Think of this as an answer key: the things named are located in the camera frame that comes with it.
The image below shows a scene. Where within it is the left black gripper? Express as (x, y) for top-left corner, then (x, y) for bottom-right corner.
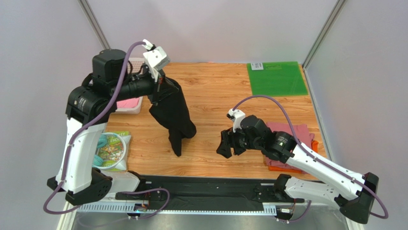
(110, 68), (179, 106)

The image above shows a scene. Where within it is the black floral t shirt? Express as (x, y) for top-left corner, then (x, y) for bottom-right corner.
(149, 77), (197, 157)

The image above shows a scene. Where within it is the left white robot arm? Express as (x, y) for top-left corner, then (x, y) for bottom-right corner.
(47, 46), (176, 206)

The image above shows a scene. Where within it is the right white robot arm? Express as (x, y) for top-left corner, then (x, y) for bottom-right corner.
(216, 111), (379, 224)

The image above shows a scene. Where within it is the light pink shirt in basket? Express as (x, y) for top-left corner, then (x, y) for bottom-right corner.
(116, 98), (141, 110)

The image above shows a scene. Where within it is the white plastic basket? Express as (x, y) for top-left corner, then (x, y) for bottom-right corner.
(113, 57), (146, 115)

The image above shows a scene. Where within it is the folded pink t shirt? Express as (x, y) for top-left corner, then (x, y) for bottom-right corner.
(265, 121), (316, 171)

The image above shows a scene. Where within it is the white label sticker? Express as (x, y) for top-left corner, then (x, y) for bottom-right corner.
(250, 62), (264, 71)

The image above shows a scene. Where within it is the green cutting mat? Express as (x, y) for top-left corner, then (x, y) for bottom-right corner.
(246, 61), (308, 97)

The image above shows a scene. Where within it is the green snack bowl package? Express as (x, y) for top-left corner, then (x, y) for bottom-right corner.
(92, 131), (132, 172)

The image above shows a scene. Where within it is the folded orange t shirt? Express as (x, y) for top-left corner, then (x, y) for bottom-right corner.
(264, 140), (319, 174)

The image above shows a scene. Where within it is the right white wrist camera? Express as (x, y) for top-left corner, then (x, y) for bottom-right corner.
(227, 108), (246, 133)

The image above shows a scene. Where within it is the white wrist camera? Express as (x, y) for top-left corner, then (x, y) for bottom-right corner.
(143, 39), (170, 83)
(227, 108), (246, 133)

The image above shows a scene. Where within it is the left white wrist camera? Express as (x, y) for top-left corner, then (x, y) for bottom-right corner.
(143, 39), (170, 83)

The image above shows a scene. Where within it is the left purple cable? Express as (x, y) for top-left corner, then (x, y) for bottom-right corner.
(43, 41), (147, 215)

